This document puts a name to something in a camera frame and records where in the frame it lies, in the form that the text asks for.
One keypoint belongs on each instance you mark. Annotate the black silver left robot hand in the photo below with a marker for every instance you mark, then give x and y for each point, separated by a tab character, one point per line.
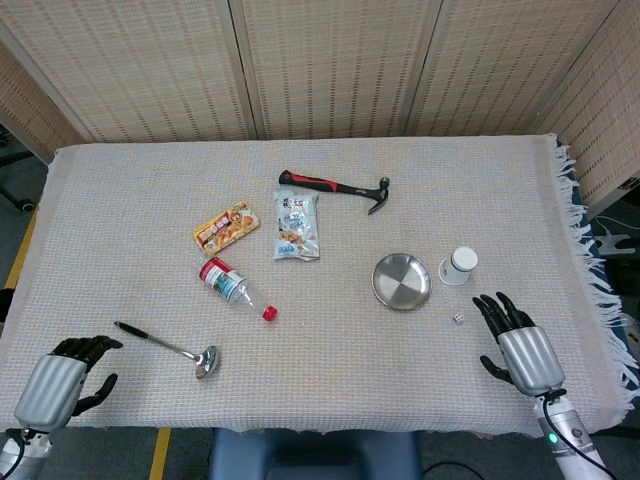
47	387

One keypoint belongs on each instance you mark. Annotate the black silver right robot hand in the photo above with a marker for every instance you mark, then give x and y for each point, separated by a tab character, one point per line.
527	355

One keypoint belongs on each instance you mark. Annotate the small white die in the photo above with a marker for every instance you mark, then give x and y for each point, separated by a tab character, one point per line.
457	318

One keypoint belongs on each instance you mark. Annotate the white paper cup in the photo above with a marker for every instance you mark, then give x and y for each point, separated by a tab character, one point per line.
457	267

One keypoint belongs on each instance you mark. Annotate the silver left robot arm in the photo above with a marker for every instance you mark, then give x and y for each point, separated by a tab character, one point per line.
12	457

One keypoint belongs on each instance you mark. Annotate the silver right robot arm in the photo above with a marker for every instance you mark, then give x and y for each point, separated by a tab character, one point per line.
567	435

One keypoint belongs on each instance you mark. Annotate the round metal plate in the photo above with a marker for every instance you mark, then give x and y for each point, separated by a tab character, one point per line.
400	282

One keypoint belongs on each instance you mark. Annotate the white device on floor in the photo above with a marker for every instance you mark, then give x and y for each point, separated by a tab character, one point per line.
615	245

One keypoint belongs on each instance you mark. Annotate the black office chair base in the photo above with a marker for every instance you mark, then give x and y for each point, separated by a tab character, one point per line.
26	204

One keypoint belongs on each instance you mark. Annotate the black box with label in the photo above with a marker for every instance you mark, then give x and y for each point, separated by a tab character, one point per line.
630	187

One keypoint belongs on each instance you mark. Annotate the beige woven tablecloth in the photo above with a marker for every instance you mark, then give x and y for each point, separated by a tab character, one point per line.
125	200

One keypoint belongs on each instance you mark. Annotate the clear bottle with red cap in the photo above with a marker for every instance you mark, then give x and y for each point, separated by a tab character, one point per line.
225	282

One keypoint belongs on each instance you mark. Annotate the yellow food box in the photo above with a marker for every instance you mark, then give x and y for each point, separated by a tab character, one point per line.
225	227

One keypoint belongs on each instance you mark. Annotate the woven folding screen panel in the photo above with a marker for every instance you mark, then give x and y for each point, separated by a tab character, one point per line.
340	60
125	60
25	110
500	60
605	110

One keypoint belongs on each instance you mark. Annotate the white blue snack bag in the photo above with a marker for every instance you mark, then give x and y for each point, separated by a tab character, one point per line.
296	225

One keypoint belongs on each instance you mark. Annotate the red black claw hammer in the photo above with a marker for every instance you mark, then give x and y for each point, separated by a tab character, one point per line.
320	183

